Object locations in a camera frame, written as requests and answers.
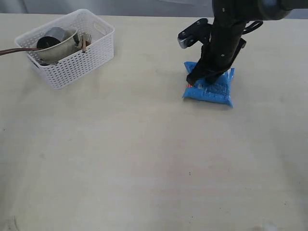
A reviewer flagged beige metal bowl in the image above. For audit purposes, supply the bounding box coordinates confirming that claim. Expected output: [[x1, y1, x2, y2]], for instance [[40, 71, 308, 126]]
[[34, 27, 80, 61]]

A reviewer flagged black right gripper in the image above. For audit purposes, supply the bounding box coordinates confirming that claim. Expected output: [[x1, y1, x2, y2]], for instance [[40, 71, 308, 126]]
[[186, 23, 246, 85]]

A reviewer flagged silver metal spoon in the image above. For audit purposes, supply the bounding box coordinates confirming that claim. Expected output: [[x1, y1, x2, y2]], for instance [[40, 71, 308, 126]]
[[38, 60, 59, 66]]

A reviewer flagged wooden chopstick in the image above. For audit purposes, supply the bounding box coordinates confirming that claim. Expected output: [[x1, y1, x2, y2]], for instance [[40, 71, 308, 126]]
[[81, 34, 90, 53], [76, 35, 83, 49]]

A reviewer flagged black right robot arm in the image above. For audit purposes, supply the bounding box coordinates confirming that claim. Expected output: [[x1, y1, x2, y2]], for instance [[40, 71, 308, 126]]
[[186, 0, 308, 85]]

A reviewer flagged blue snack bag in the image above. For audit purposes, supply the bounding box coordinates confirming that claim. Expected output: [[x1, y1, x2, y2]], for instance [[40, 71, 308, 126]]
[[182, 68, 235, 107]]

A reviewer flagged grey metal cup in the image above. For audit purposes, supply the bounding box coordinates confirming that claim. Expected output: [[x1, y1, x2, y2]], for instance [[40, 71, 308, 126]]
[[45, 27, 66, 42]]

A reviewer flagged white perforated plastic basket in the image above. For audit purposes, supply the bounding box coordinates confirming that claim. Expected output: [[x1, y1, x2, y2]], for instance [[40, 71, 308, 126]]
[[15, 9, 115, 89]]

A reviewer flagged black ladle with brown handle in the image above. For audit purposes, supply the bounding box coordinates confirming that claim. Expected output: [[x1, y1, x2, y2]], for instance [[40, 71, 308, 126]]
[[0, 36, 61, 56]]

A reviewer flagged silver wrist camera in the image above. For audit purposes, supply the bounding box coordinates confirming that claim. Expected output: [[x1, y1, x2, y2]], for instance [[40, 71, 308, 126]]
[[178, 18, 212, 49]]

